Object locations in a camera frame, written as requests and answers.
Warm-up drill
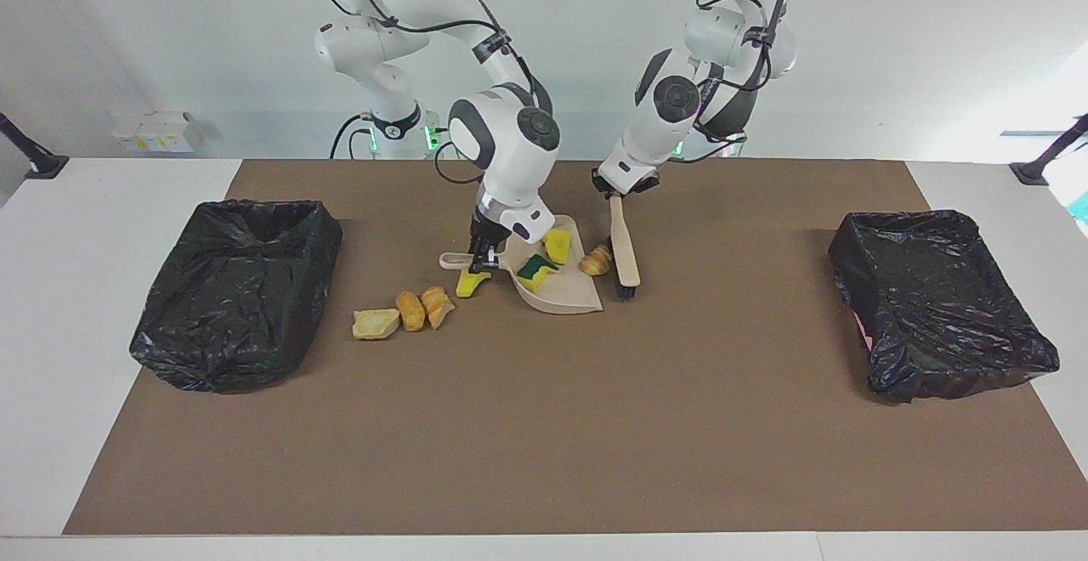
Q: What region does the beige brush with black bristles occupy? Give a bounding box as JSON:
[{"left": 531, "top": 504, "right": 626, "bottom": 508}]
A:
[{"left": 609, "top": 194, "right": 641, "bottom": 302}]

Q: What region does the beige plastic dustpan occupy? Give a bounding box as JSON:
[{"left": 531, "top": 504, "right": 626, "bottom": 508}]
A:
[{"left": 439, "top": 215, "right": 604, "bottom": 315}]

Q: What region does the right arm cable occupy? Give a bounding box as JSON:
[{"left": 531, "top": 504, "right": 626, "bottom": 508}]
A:
[{"left": 304, "top": 0, "right": 553, "bottom": 120}]

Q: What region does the black base power cable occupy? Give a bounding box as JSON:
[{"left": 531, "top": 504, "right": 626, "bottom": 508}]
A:
[{"left": 330, "top": 113, "right": 375, "bottom": 160}]

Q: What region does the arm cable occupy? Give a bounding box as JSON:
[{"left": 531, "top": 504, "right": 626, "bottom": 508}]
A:
[
  {"left": 680, "top": 0, "right": 787, "bottom": 167},
  {"left": 304, "top": 0, "right": 553, "bottom": 120}
]

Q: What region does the orange striped bread piece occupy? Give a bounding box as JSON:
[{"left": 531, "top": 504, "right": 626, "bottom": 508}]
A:
[{"left": 420, "top": 286, "right": 456, "bottom": 331}]

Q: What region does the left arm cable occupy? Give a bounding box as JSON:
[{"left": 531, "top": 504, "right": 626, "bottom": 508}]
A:
[{"left": 680, "top": 0, "right": 787, "bottom": 167}]

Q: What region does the beige bread chunk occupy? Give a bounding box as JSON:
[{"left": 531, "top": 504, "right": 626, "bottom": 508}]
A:
[{"left": 352, "top": 308, "right": 401, "bottom": 342}]

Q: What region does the white cardboard box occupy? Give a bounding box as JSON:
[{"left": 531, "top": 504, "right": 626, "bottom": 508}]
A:
[{"left": 110, "top": 110, "right": 205, "bottom": 154}]

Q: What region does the brown oval bread roll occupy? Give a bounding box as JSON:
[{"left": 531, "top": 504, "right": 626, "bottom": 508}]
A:
[{"left": 395, "top": 291, "right": 426, "bottom": 332}]

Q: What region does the brown paper table mat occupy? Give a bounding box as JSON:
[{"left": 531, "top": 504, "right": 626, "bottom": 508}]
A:
[{"left": 62, "top": 159, "right": 1088, "bottom": 536}]

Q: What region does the yellow and green sponge piece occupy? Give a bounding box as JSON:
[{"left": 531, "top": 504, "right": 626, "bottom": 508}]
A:
[{"left": 517, "top": 254, "right": 559, "bottom": 294}]

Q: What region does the black trash bag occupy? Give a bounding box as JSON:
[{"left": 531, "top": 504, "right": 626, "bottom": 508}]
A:
[
  {"left": 828, "top": 209, "right": 1062, "bottom": 405},
  {"left": 129, "top": 198, "right": 345, "bottom": 394}
]

